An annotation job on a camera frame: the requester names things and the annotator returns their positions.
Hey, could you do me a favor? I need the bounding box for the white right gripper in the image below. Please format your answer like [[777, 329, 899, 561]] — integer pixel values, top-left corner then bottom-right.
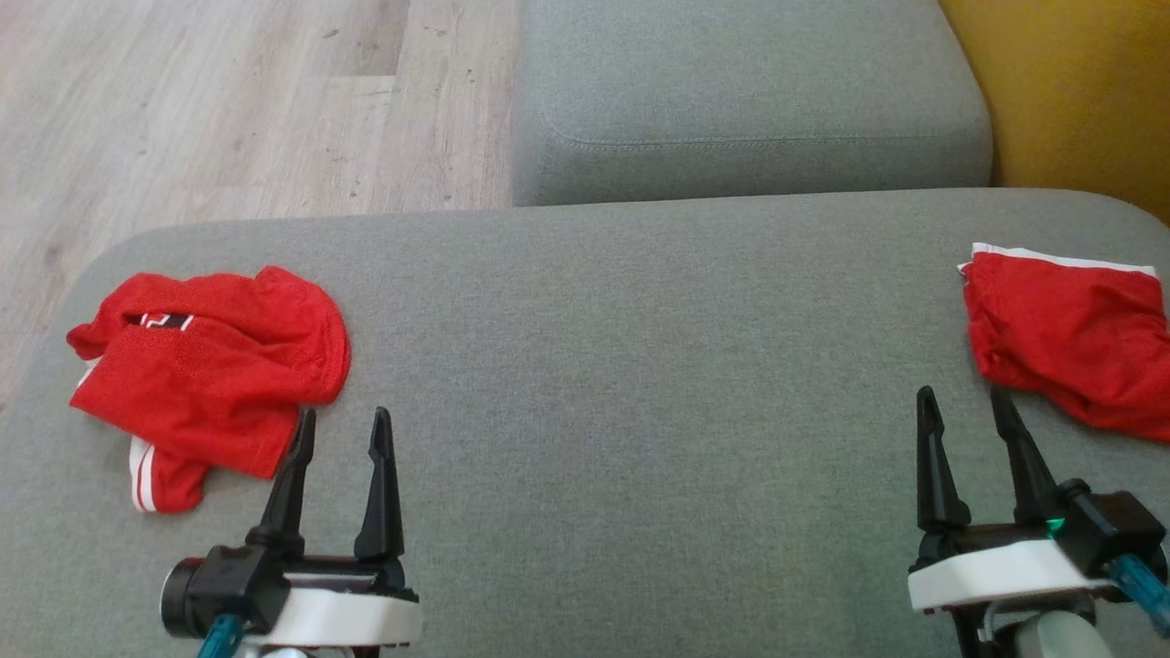
[[908, 384, 1121, 613]]

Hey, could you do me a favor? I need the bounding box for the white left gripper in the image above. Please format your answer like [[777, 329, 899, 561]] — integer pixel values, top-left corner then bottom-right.
[[247, 407, 423, 648]]

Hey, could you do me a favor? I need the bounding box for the red shorts white stripe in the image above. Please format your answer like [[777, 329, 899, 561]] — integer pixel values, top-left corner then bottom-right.
[[957, 242, 1170, 444]]

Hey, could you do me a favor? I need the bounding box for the red basketball jersey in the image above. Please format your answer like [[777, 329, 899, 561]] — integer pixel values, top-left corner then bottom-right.
[[66, 265, 352, 515]]

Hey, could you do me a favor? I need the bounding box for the large grey sofa seat cushion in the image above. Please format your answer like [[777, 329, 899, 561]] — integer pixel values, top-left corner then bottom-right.
[[0, 187, 1170, 658]]

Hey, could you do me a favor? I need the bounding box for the teal connector left camera cable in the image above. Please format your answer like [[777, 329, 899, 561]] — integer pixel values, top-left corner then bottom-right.
[[196, 614, 248, 658]]

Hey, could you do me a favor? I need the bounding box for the teal connector camera cable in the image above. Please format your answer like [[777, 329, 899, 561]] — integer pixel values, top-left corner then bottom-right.
[[196, 614, 248, 658], [1106, 553, 1170, 639]]

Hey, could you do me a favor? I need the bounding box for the teal connector right camera cable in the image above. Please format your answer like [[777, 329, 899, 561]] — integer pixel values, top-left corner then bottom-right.
[[1106, 553, 1170, 639]]

